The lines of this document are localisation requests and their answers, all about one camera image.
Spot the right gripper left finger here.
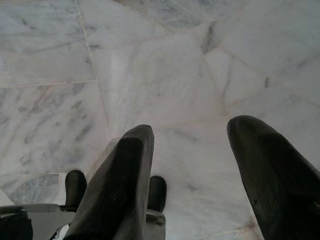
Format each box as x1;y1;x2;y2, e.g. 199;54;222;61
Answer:
63;124;155;240

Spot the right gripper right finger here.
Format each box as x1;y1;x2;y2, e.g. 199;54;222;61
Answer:
226;114;320;240

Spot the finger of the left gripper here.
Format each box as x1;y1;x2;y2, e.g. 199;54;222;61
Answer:
64;169;88;208
147;175;168;212

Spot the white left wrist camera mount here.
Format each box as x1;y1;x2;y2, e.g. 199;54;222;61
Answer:
0;203;167;240

